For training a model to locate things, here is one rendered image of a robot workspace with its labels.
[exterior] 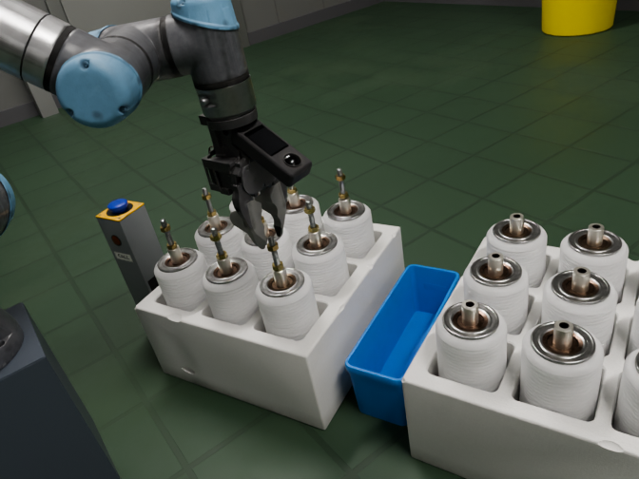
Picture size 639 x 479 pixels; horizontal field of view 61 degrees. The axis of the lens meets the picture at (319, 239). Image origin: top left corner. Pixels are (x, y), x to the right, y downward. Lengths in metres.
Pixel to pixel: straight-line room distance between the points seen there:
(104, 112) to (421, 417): 0.59
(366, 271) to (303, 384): 0.24
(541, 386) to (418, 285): 0.45
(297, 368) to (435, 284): 0.36
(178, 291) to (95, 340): 0.40
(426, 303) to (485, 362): 0.40
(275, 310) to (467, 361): 0.31
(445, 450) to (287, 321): 0.31
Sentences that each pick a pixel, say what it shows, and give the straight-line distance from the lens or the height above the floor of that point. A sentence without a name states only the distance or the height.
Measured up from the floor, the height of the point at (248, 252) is 0.24.
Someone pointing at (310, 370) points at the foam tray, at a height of 0.15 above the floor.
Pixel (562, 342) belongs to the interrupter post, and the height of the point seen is 0.26.
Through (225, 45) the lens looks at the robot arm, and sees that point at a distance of 0.72.
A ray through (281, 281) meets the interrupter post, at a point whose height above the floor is 0.26.
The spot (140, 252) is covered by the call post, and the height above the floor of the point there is 0.23.
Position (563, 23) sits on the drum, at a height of 0.06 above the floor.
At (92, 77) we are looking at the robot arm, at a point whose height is 0.66.
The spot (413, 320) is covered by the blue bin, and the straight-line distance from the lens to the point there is 1.15.
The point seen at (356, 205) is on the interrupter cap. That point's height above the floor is 0.25.
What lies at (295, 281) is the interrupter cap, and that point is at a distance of 0.89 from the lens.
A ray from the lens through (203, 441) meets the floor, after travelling 1.05.
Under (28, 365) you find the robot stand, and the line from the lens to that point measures 0.87.
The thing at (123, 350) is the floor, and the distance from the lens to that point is 1.31.
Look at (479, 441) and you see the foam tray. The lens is 0.83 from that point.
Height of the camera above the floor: 0.77
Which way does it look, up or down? 32 degrees down
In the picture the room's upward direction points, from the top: 11 degrees counter-clockwise
